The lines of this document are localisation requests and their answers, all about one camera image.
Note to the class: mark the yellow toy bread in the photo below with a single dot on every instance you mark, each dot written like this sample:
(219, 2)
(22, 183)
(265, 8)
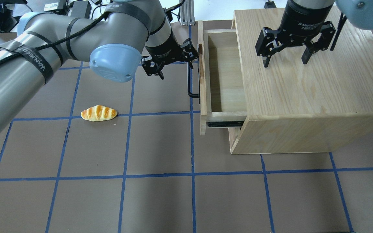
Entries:
(98, 113)

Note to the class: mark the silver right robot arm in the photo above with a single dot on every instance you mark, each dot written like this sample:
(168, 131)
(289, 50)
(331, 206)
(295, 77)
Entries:
(358, 12)

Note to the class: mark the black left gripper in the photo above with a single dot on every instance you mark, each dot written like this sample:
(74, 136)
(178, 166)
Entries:
(163, 49)

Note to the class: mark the wooden drawer cabinet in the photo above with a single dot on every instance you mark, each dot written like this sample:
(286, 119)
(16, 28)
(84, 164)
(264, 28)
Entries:
(294, 107)

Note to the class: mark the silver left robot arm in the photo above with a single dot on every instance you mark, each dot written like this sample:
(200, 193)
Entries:
(129, 33)

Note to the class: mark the wooden drawer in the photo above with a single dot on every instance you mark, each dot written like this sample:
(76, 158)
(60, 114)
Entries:
(221, 91)

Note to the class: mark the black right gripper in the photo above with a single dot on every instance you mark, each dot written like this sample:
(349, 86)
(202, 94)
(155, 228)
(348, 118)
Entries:
(304, 16)

